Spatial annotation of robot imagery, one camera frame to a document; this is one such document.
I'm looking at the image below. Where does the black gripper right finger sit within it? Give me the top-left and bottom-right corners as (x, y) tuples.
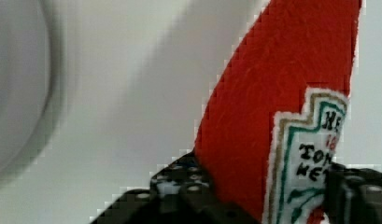
(323, 163), (382, 224)

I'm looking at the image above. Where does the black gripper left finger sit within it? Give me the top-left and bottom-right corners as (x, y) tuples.
(91, 152), (260, 224)

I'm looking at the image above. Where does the red plush ketchup bottle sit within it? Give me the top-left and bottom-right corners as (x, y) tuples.
(194, 0), (362, 224)

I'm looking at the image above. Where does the grey round plate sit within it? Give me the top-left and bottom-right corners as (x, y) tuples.
(0, 0), (53, 177)

